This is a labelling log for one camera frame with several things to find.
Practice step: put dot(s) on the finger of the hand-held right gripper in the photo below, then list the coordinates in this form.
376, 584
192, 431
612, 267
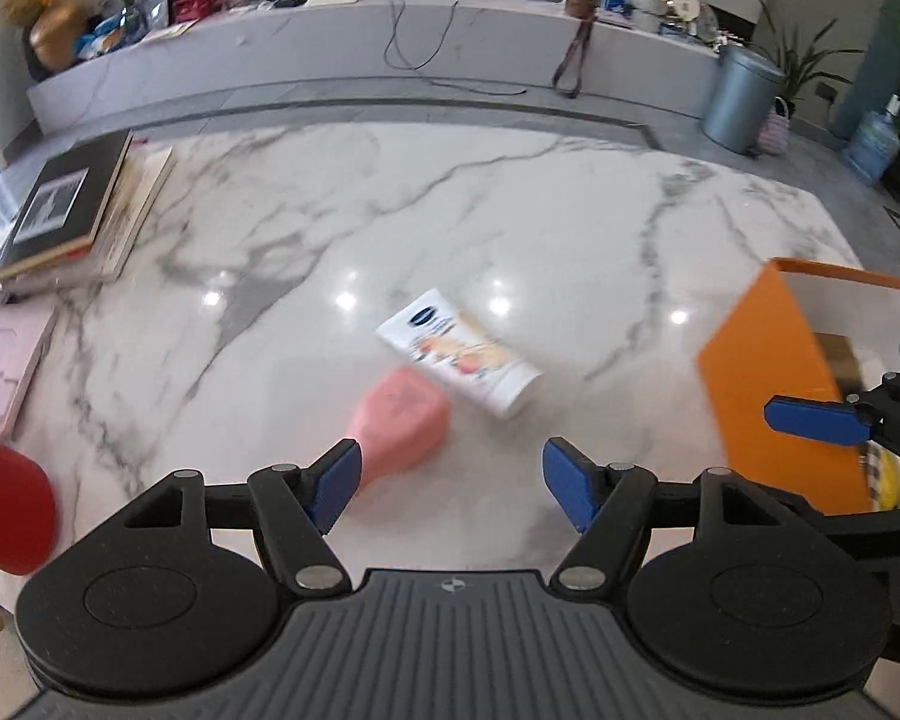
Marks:
817, 420
855, 519

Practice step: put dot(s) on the potted green plant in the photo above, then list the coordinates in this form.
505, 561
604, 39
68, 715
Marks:
802, 60

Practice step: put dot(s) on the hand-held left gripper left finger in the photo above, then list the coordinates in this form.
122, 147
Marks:
337, 480

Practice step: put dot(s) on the red cup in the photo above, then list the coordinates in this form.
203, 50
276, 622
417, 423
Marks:
7, 506

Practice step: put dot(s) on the black hardcover book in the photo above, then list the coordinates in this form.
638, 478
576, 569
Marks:
64, 202

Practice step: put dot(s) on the yellow packet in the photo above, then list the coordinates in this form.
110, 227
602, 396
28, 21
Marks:
881, 476

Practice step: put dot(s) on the pink plastic tray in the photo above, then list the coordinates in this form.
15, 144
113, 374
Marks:
4, 367

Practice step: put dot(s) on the blue snack packets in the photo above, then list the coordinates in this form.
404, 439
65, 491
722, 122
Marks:
99, 41

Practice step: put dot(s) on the pink striped basket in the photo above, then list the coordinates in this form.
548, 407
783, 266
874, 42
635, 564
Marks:
774, 127

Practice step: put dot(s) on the gold vase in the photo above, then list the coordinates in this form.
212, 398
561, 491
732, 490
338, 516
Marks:
54, 37

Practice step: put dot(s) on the grey metal trash can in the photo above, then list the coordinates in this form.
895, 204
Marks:
742, 101

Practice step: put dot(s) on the white round fan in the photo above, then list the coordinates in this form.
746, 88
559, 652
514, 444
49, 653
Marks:
684, 1

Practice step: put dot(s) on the white cream tube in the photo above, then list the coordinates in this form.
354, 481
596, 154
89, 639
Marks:
461, 360

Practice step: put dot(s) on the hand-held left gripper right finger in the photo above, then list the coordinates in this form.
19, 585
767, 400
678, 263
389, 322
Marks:
570, 480

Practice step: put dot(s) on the orange-edged white storage box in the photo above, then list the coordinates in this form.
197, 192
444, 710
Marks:
765, 390

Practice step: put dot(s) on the blue water bottle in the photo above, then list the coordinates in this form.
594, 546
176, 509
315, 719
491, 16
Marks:
874, 142

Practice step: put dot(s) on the pink plastic bottle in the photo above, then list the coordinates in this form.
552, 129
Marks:
397, 420

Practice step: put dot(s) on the beige book stack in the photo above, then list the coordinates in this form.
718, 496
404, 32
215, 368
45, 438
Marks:
139, 202

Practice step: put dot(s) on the red gift boxes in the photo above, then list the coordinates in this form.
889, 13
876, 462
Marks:
202, 4

